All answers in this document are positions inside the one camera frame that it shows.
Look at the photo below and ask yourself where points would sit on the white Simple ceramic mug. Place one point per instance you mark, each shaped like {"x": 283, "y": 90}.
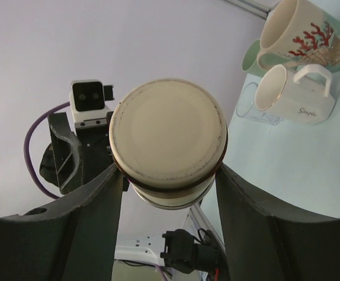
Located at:
{"x": 301, "y": 96}

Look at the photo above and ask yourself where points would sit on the green tumbler cup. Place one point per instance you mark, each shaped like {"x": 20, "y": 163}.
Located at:
{"x": 249, "y": 64}

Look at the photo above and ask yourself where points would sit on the brown cream cup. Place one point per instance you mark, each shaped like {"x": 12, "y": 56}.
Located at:
{"x": 168, "y": 137}

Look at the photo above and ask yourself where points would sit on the cream painted ceramic mug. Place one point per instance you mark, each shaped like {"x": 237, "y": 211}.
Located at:
{"x": 299, "y": 33}

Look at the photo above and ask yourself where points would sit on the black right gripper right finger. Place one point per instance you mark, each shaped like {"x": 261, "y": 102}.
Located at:
{"x": 269, "y": 239}

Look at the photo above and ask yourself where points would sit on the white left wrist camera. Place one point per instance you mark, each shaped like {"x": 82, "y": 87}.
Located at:
{"x": 88, "y": 102}

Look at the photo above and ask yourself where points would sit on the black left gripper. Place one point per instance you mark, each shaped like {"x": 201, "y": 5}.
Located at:
{"x": 73, "y": 160}

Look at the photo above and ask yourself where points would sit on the clear glass cup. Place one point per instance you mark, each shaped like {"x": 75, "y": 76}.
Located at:
{"x": 247, "y": 109}

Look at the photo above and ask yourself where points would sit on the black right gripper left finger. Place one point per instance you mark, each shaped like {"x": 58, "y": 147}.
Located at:
{"x": 71, "y": 238}

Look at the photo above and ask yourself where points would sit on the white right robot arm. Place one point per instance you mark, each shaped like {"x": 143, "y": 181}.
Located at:
{"x": 170, "y": 251}

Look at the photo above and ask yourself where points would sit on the aluminium frame rail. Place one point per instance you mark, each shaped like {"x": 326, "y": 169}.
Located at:
{"x": 199, "y": 226}

